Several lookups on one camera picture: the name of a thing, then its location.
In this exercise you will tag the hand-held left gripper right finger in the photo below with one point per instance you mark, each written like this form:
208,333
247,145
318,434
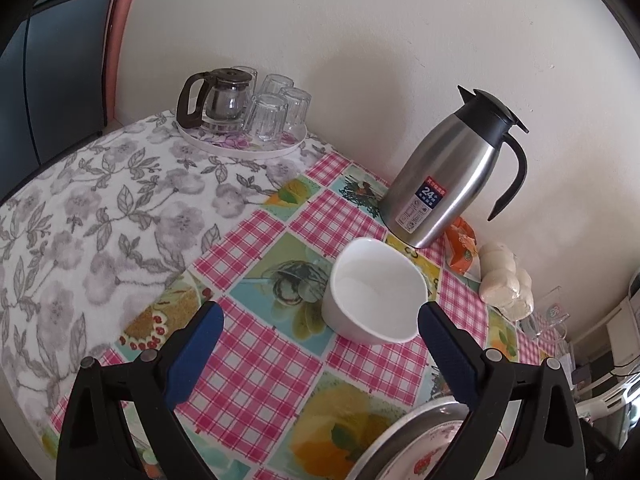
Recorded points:
445,355

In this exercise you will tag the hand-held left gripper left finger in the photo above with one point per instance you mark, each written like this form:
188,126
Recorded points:
195,355

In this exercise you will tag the floral rim white plate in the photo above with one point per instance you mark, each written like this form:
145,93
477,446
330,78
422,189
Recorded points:
425,440

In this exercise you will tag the plate with floral pattern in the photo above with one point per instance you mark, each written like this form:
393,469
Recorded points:
395,435

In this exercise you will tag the small white bowl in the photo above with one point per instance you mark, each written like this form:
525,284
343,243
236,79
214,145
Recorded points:
370,290

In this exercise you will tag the strawberry print bowl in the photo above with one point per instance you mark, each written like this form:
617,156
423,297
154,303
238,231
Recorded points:
422,466

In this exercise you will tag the clear glass mug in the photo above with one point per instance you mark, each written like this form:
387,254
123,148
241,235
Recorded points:
545,320

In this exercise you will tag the orange snack packet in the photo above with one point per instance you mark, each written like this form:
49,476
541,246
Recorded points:
462,247

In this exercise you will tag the white plastic chair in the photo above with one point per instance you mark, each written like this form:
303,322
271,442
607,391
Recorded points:
620,320

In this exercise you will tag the stainless steel thermal carafe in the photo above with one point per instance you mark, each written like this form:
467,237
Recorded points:
440,175

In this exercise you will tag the white round tray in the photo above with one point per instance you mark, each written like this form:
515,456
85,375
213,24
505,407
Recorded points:
235,145

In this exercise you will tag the clear drinking glass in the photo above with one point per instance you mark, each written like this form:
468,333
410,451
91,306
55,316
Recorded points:
247,77
297,107
267,117
276,87

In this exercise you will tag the blue cabinet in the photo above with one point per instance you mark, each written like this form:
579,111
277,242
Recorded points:
60,85

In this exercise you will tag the pink board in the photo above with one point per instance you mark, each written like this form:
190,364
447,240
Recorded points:
117,60

